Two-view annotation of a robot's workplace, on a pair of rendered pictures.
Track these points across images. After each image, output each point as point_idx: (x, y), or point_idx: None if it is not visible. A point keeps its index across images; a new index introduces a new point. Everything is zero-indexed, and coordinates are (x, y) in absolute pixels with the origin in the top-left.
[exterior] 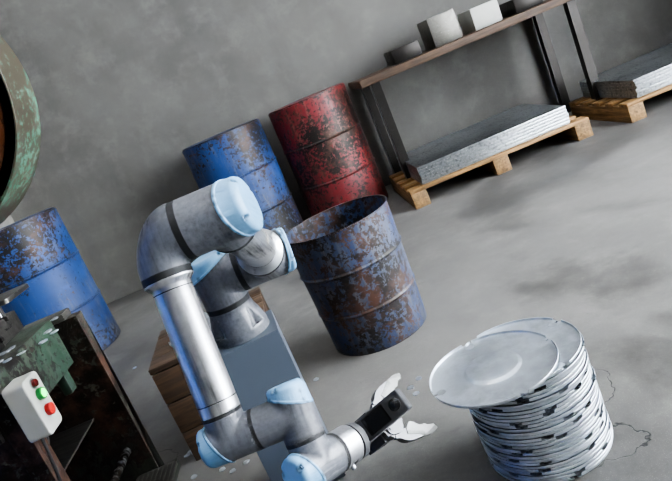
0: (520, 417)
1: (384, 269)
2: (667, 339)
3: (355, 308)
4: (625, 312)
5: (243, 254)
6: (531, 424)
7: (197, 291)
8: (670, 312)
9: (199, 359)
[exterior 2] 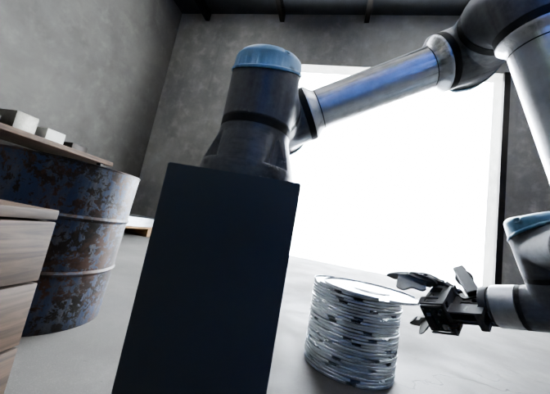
0: (399, 322)
1: (121, 234)
2: (300, 314)
3: (80, 264)
4: None
5: (399, 97)
6: (398, 328)
7: (273, 79)
8: (281, 305)
9: None
